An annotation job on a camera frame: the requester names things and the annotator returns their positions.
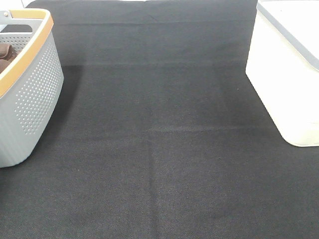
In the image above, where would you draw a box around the brown towel in basket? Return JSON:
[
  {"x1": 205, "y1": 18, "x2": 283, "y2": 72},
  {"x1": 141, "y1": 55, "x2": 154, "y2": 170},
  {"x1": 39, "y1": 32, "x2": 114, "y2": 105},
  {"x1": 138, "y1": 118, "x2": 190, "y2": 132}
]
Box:
[{"x1": 0, "y1": 43, "x2": 17, "y2": 73}]

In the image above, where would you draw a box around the black fabric table mat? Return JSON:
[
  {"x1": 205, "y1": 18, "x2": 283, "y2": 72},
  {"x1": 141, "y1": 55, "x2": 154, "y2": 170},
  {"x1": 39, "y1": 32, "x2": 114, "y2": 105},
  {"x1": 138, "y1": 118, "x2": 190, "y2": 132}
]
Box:
[{"x1": 0, "y1": 0, "x2": 319, "y2": 239}]

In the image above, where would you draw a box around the grey perforated laundry basket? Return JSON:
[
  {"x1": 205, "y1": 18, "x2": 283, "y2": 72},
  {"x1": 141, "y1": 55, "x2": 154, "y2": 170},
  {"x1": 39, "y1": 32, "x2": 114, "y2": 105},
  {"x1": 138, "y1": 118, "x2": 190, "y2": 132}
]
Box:
[{"x1": 0, "y1": 8, "x2": 64, "y2": 167}]

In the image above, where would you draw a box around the white storage bin grey rim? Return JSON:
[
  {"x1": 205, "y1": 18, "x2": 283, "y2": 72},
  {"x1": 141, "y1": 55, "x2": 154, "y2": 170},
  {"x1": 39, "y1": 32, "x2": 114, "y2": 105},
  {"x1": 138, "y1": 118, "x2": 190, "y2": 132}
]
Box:
[{"x1": 246, "y1": 0, "x2": 319, "y2": 147}]

